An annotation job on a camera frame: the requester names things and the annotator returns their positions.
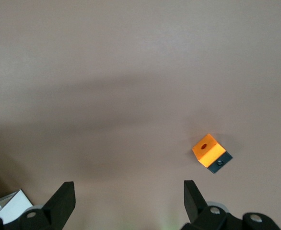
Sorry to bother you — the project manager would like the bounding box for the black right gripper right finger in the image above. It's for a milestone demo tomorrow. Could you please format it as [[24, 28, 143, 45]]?
[[182, 179, 281, 230]]

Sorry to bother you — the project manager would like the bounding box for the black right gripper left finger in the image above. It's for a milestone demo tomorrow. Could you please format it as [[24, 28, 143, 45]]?
[[0, 181, 76, 230]]

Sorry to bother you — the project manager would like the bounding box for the white drawer cabinet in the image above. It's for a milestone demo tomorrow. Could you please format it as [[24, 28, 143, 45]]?
[[0, 188, 34, 225]]

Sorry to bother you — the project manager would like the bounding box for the orange box with black base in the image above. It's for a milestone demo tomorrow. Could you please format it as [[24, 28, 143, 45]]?
[[192, 133, 234, 175]]

